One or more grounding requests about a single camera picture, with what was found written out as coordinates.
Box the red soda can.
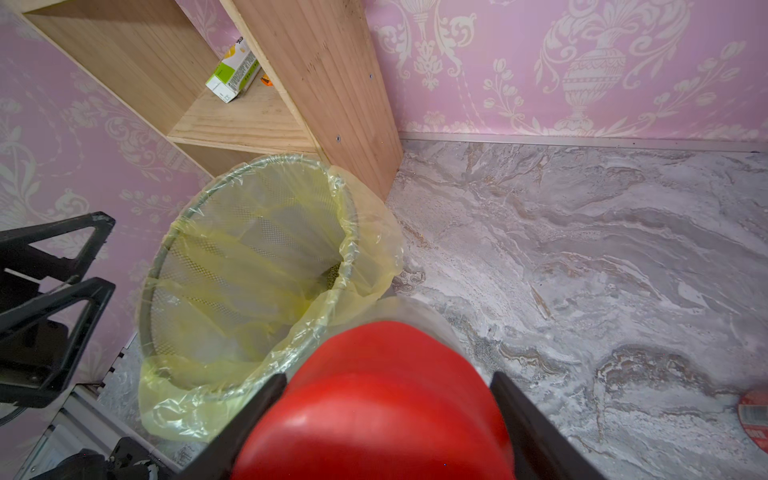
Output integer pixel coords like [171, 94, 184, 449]
[737, 385, 768, 453]

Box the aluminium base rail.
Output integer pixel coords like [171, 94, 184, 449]
[11, 341, 181, 480]

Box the clear plastic jar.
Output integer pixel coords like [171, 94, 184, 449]
[326, 296, 469, 371]

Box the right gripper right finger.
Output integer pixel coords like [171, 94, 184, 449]
[490, 371, 605, 480]

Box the yellow plastic bin liner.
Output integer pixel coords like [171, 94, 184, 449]
[136, 154, 404, 442]

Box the red jar lid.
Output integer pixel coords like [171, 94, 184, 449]
[232, 321, 514, 479]

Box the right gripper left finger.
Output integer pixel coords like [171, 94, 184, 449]
[175, 373, 288, 480]

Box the green white carton box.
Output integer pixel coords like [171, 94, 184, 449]
[206, 37, 261, 103]

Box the pile of green mung beans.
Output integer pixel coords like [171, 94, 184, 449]
[321, 263, 340, 290]

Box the mesh trash bin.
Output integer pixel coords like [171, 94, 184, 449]
[139, 154, 359, 395]

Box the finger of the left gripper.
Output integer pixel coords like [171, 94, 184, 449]
[1, 211, 116, 283]
[1, 278, 115, 408]

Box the wooden two-tier shelf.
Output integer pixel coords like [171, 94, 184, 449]
[10, 0, 403, 198]

